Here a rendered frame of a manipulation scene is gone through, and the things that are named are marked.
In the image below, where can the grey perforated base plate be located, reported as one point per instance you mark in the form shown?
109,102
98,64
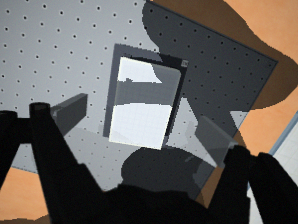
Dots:
52,50

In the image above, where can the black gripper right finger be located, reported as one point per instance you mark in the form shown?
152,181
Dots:
274,191

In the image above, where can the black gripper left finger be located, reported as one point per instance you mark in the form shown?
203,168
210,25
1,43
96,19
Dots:
69,188

